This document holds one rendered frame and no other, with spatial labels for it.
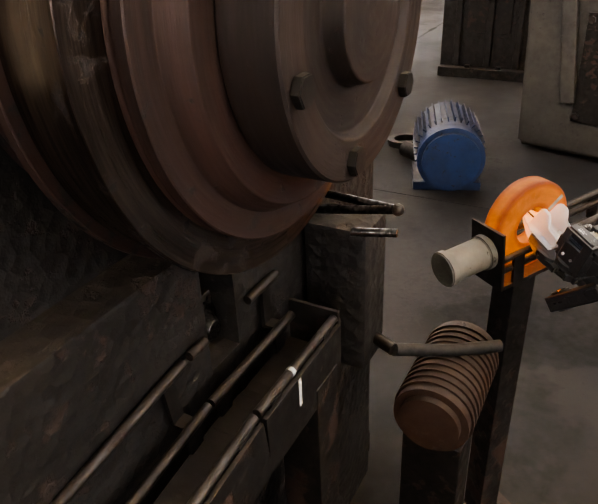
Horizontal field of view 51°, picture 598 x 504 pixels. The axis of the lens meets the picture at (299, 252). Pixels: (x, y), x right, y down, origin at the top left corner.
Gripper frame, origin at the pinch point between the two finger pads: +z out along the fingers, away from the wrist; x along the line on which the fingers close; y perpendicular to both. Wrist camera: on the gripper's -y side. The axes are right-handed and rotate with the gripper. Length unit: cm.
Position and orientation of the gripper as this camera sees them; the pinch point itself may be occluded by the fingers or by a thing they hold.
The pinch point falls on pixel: (528, 218)
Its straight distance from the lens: 109.9
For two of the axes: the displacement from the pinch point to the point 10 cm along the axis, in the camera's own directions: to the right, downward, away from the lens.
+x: -8.9, 2.6, -3.7
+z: -4.4, -6.7, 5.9
